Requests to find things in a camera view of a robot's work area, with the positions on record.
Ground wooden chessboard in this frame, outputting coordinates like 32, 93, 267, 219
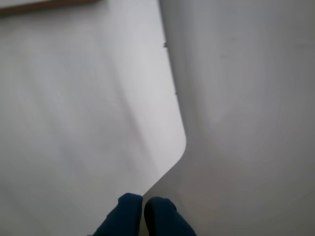
0, 0, 97, 17

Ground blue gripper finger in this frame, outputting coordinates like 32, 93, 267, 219
93, 192, 144, 236
143, 196, 197, 236

